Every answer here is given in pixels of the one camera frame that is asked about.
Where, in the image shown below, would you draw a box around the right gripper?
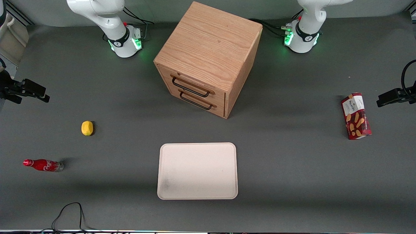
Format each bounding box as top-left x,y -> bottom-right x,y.
0,70 -> 50,104

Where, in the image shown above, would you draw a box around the black right arm base cables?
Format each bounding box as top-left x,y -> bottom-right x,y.
122,6 -> 155,42

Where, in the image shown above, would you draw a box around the red coke bottle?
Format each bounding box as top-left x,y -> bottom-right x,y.
23,159 -> 64,172

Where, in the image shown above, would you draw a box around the black wire drawer handle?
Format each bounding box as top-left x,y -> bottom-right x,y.
171,75 -> 215,98
178,89 -> 217,111

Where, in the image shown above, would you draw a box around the wooden two-drawer cabinet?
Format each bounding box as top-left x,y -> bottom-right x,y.
153,1 -> 263,119

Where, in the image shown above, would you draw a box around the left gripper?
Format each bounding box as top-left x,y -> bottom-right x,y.
376,87 -> 416,108

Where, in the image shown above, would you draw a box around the wooden drawer front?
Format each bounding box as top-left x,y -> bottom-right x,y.
158,66 -> 226,105
162,85 -> 226,118

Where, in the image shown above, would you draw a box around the red shortbread cookie box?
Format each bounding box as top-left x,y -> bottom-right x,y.
341,93 -> 372,140

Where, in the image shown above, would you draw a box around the black arm base cables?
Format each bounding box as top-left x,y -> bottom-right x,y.
122,6 -> 155,42
249,9 -> 304,37

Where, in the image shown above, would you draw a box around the yellow lemon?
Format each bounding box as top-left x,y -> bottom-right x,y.
81,121 -> 94,136

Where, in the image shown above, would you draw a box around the black left wrist cable loop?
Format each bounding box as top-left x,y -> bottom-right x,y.
401,59 -> 416,95

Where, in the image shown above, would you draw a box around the white plastic object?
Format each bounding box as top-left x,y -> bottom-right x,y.
0,13 -> 29,65

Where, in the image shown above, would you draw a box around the black left arm base cables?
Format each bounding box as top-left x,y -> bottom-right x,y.
249,9 -> 304,37

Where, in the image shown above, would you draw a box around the thin black looped cable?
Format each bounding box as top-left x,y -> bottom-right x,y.
42,202 -> 98,233

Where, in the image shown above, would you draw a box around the beige plastic tray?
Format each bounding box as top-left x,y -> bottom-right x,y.
157,142 -> 238,200

